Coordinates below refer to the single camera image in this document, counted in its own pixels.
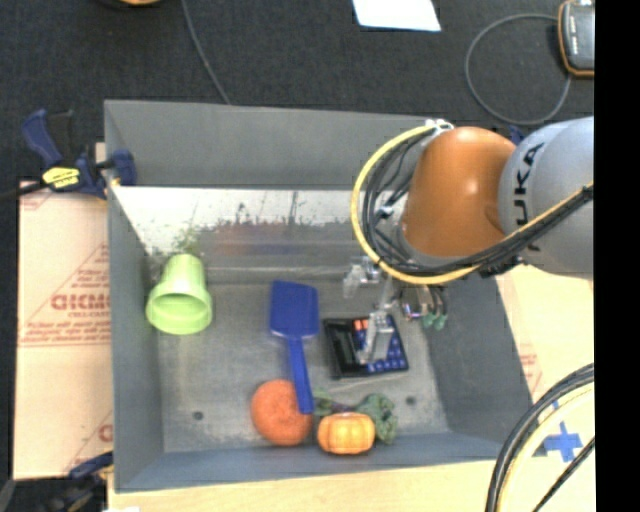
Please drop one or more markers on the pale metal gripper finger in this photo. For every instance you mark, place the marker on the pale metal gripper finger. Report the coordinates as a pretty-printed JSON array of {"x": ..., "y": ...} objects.
[
  {"x": 361, "y": 274},
  {"x": 378, "y": 337}
]

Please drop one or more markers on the black calculator with blue keys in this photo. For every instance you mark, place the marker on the black calculator with blue keys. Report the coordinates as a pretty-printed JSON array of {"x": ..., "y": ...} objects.
[{"x": 342, "y": 350}]

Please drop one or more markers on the blue toy shovel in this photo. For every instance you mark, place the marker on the blue toy shovel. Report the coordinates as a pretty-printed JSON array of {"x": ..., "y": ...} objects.
[{"x": 295, "y": 307}]

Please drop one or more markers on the green leafy toy vegetable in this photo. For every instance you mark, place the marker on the green leafy toy vegetable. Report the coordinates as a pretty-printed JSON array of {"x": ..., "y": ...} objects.
[{"x": 382, "y": 412}]

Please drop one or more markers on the orange toy pumpkin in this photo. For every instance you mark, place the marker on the orange toy pumpkin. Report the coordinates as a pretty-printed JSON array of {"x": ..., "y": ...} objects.
[{"x": 346, "y": 434}]

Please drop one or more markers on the orange ball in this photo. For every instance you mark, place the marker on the orange ball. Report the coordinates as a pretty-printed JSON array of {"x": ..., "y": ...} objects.
[{"x": 277, "y": 415}]

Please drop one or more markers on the grey metal bin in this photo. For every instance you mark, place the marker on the grey metal bin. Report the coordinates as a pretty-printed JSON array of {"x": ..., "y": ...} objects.
[{"x": 225, "y": 360}]

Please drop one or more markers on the light green plastic cup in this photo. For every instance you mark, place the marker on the light green plastic cup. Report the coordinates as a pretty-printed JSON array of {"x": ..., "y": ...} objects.
[{"x": 182, "y": 295}]

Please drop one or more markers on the brown cardboard board red print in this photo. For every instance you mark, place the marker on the brown cardboard board red print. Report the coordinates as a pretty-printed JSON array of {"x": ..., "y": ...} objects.
[{"x": 60, "y": 260}]

